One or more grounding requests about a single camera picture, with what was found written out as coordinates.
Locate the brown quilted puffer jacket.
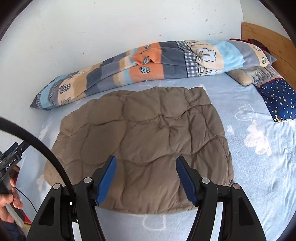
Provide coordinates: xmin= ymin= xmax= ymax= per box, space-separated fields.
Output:
xmin=52 ymin=87 xmax=234 ymax=214

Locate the person's left hand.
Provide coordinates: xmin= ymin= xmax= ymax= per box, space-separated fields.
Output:
xmin=0 ymin=178 xmax=23 ymax=223

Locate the light blue bed sheet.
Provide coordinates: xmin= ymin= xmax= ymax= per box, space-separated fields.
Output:
xmin=16 ymin=74 xmax=295 ymax=240

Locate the navy star patterned pillow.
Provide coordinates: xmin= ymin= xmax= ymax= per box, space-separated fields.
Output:
xmin=256 ymin=78 xmax=296 ymax=123

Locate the beige small pillow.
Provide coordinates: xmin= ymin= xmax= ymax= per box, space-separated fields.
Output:
xmin=226 ymin=69 xmax=252 ymax=86

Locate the castle print pillow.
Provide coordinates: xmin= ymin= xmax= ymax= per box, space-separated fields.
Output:
xmin=244 ymin=65 xmax=282 ymax=87

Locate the patchwork patterned blanket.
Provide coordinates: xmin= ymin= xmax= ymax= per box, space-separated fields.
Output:
xmin=30 ymin=39 xmax=276 ymax=110

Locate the wooden bed headboard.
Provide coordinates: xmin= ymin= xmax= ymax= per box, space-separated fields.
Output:
xmin=241 ymin=22 xmax=296 ymax=88

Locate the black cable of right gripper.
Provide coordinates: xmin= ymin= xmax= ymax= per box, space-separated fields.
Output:
xmin=0 ymin=116 xmax=76 ymax=197

